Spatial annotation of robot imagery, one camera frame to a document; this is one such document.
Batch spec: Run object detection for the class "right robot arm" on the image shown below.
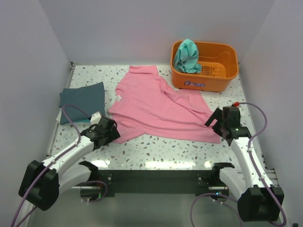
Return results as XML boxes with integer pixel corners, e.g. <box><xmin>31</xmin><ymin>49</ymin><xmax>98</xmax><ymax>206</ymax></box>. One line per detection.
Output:
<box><xmin>205</xmin><ymin>105</ymin><xmax>285</xmax><ymax>224</ymax></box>

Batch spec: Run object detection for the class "teal t-shirt in basket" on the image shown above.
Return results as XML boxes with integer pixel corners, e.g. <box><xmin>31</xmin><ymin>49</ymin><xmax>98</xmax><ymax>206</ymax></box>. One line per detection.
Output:
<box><xmin>173</xmin><ymin>39</ymin><xmax>202</xmax><ymax>74</ymax></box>

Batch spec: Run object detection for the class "orange plastic basket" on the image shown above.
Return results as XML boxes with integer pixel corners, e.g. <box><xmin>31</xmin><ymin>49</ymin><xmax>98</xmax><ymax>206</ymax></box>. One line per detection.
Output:
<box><xmin>170</xmin><ymin>41</ymin><xmax>239</xmax><ymax>93</ymax></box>

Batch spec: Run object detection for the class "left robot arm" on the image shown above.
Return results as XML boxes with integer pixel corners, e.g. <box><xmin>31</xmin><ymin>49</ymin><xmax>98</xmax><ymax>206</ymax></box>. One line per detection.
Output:
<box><xmin>18</xmin><ymin>113</ymin><xmax>120</xmax><ymax>211</ymax></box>

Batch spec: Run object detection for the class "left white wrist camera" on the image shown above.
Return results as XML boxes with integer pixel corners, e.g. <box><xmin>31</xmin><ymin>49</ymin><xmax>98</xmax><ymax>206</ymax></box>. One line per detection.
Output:
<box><xmin>90</xmin><ymin>112</ymin><xmax>102</xmax><ymax>125</ymax></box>

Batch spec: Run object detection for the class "folded dark blue t-shirt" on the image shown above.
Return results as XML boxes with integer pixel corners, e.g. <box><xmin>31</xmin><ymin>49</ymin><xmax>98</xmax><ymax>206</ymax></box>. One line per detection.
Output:
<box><xmin>59</xmin><ymin>82</ymin><xmax>106</xmax><ymax>122</ymax></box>

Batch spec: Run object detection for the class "aluminium table frame rail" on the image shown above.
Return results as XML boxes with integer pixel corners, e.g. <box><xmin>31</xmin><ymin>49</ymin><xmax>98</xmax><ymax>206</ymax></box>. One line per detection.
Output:
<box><xmin>35</xmin><ymin>61</ymin><xmax>78</xmax><ymax>171</ymax></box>

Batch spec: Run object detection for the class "folded light blue t-shirt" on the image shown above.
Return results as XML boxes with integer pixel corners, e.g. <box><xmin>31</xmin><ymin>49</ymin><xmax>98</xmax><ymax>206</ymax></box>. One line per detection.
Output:
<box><xmin>77</xmin><ymin>119</ymin><xmax>90</xmax><ymax>124</ymax></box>

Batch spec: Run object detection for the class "pink t-shirt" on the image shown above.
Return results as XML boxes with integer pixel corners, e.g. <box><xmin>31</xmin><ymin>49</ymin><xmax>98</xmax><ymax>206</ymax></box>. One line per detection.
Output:
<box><xmin>108</xmin><ymin>65</ymin><xmax>220</xmax><ymax>144</ymax></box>

